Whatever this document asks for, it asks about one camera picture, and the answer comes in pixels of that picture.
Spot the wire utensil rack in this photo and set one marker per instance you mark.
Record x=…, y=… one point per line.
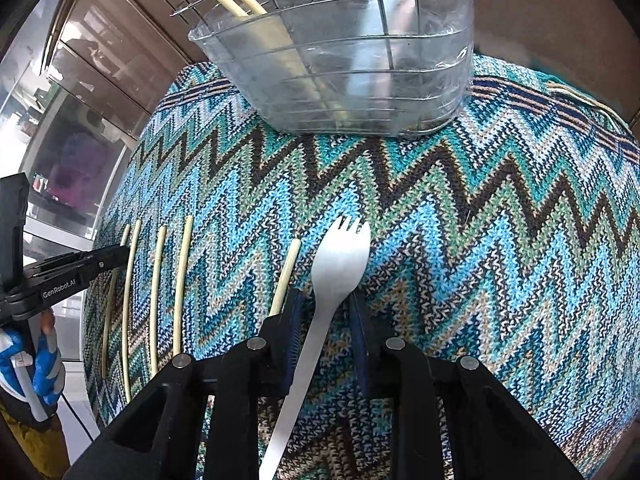
x=310, y=66

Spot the blue white gloved left hand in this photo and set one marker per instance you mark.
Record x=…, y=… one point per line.
x=48, y=371

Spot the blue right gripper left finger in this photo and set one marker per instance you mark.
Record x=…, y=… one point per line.
x=290, y=330

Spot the white plastic spork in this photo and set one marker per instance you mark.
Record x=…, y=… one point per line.
x=338, y=267

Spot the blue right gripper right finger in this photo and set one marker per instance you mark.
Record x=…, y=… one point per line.
x=360, y=327

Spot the zigzag knitted cloth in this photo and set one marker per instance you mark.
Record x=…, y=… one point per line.
x=511, y=235

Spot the sliding glass door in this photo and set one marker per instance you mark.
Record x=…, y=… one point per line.
x=68, y=128

